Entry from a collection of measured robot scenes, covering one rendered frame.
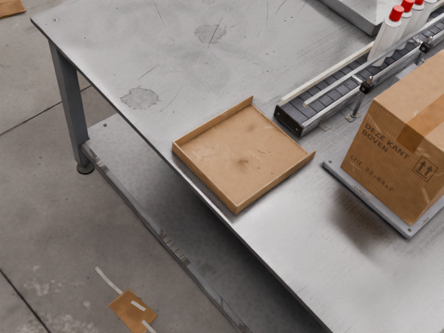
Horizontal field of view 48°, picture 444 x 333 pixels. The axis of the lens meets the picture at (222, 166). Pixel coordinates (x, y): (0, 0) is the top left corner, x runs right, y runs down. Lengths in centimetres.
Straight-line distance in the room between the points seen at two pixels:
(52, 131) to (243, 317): 132
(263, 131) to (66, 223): 110
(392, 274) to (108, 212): 133
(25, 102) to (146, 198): 97
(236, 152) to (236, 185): 11
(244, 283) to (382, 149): 82
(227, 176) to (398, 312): 53
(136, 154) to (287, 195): 96
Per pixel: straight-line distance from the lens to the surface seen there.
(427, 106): 126
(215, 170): 134
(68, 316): 207
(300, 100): 149
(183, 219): 196
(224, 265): 188
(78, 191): 232
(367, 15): 189
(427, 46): 170
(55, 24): 178
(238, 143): 141
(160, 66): 160
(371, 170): 133
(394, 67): 173
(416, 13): 171
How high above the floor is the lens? 192
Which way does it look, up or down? 53 degrees down
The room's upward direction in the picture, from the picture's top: 10 degrees clockwise
